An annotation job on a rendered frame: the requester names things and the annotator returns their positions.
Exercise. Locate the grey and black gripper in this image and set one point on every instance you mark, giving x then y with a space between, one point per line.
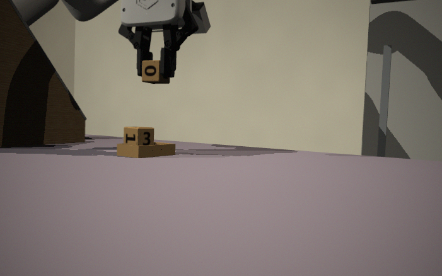
156 16

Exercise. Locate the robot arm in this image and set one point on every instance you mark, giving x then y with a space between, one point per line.
84 10

